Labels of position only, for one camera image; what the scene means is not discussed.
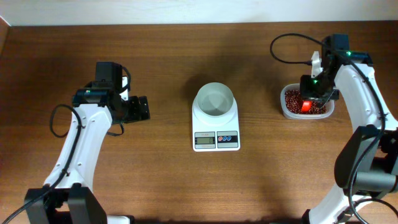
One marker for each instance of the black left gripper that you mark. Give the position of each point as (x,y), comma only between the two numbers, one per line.
(138,114)

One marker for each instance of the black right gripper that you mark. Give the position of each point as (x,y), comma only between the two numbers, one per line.
(308,94)

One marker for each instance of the red plastic measuring scoop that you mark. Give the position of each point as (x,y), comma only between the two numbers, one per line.
(306,106)

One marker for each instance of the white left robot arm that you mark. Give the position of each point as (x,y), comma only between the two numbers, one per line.
(67,194)

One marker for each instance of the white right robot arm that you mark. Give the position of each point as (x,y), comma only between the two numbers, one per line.
(366,169)

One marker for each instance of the white round bowl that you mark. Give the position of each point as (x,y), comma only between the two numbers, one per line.
(214,99)

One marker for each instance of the white digital kitchen scale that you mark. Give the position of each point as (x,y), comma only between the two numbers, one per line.
(215,129)

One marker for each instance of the clear plastic bean container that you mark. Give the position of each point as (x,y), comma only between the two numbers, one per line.
(330,106)

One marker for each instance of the red adzuki beans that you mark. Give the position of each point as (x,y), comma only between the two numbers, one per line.
(294,100)

